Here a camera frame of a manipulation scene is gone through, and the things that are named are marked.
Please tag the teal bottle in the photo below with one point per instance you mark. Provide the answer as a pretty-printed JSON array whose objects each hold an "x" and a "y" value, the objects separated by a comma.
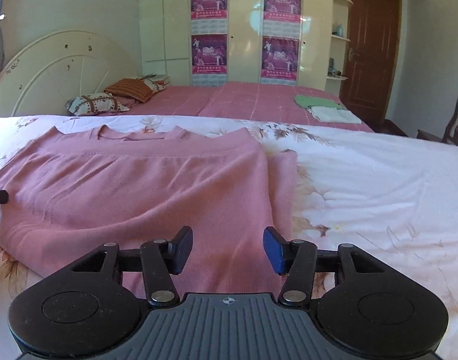
[{"x": 339, "y": 30}]

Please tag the pink checked bedspread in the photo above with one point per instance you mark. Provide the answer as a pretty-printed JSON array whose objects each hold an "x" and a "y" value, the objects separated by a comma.
[{"x": 244, "y": 101}]

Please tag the brown wooden door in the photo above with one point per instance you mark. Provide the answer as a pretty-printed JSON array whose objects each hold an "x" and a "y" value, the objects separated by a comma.
[{"x": 369, "y": 52}]

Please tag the dark wooden chair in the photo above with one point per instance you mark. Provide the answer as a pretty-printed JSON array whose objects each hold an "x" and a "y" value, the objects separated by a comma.
[{"x": 455, "y": 123}]

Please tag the brown patterned white pillow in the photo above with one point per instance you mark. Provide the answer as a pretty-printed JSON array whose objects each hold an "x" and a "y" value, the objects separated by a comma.
[{"x": 95, "y": 104}]

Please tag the orange striped pillow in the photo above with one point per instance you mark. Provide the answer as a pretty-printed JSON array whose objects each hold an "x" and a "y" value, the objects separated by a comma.
[{"x": 131, "y": 89}]

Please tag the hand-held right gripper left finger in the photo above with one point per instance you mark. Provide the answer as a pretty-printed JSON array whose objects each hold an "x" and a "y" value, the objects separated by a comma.
[{"x": 182, "y": 249}]

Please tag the cream corner shelf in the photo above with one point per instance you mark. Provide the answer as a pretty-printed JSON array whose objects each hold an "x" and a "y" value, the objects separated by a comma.
[{"x": 341, "y": 37}]

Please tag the cream round headboard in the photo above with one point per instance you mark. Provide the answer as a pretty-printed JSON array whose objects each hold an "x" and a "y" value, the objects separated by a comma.
[{"x": 56, "y": 63}]

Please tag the cream glossy wardrobe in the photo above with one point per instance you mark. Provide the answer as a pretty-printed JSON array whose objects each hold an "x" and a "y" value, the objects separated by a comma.
[{"x": 244, "y": 26}]

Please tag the pink sweater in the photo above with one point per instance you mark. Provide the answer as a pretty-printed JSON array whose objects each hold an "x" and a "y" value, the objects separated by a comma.
[{"x": 139, "y": 187}]

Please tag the dark shelf ornaments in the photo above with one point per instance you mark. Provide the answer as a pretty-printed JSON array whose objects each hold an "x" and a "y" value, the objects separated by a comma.
[{"x": 334, "y": 69}]

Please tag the patterned folded pillow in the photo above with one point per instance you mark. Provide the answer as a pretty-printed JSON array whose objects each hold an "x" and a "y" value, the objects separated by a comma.
[{"x": 157, "y": 81}]

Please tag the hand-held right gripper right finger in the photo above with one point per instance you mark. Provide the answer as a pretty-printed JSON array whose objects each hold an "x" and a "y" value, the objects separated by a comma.
[{"x": 274, "y": 251}]

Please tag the bed with floral sheet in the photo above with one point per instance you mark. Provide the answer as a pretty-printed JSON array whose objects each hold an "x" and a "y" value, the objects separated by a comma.
[{"x": 364, "y": 195}]

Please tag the purple wall poster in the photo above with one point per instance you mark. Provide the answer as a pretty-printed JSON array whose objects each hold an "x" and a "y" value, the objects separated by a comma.
[
  {"x": 280, "y": 58},
  {"x": 282, "y": 3},
  {"x": 209, "y": 56},
  {"x": 209, "y": 2}
]

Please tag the green folded cloth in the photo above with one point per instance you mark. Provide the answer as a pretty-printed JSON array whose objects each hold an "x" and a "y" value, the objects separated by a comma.
[{"x": 315, "y": 101}]

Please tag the white folded cloth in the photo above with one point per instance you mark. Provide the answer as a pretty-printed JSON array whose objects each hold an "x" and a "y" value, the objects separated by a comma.
[{"x": 335, "y": 114}]

